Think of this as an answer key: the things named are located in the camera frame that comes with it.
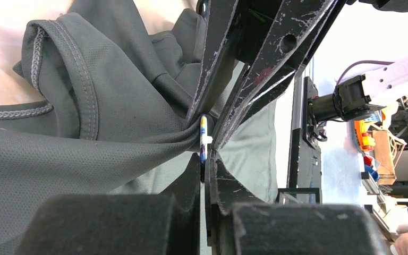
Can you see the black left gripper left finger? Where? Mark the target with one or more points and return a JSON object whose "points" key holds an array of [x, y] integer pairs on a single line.
{"points": [[164, 223]]}

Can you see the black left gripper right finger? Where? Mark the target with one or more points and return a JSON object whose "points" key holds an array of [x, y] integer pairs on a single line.
{"points": [[238, 222]]}

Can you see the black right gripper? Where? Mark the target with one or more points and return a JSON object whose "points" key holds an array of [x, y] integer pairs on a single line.
{"points": [[276, 38]]}

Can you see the blue round brooch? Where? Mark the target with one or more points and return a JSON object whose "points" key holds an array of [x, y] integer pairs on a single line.
{"points": [[205, 138]]}

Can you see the dark grey t-shirt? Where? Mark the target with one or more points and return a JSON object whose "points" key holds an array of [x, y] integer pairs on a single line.
{"points": [[93, 100]]}

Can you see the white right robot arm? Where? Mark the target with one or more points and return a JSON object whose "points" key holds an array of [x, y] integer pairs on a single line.
{"points": [[353, 98]]}

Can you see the black square brooch stand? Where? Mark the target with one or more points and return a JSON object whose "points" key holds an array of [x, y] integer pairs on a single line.
{"points": [[298, 195]]}

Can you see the colourful background clutter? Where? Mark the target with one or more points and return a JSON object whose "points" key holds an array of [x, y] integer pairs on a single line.
{"points": [[380, 151]]}

